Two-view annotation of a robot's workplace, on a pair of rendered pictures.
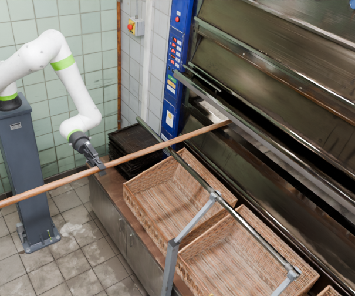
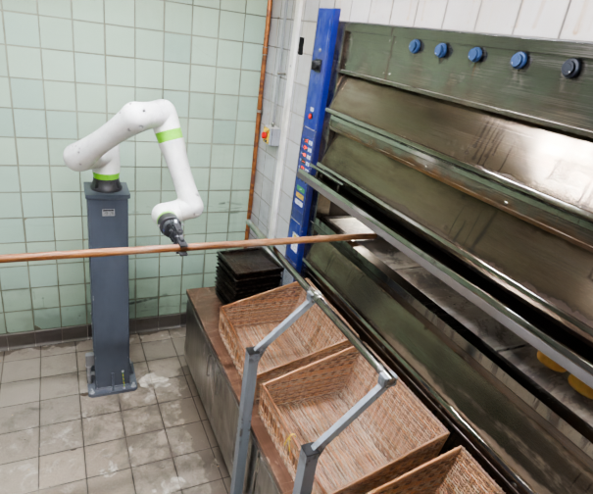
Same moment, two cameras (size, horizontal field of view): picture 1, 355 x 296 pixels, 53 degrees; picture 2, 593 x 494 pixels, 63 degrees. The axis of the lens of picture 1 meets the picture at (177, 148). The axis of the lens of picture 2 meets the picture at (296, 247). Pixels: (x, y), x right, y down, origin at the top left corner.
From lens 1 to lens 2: 0.67 m
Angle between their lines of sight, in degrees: 18
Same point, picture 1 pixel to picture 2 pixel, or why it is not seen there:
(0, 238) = (64, 373)
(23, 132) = (116, 222)
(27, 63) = (126, 119)
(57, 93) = not seen: hidden behind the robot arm
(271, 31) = (398, 108)
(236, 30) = (365, 114)
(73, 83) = (175, 159)
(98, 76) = (225, 197)
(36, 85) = (149, 193)
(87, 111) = (186, 195)
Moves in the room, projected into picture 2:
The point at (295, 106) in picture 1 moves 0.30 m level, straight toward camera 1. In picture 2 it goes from (421, 191) to (387, 208)
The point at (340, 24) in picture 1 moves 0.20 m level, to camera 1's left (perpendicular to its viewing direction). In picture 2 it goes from (463, 83) to (401, 74)
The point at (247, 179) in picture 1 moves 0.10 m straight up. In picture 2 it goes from (371, 306) to (375, 285)
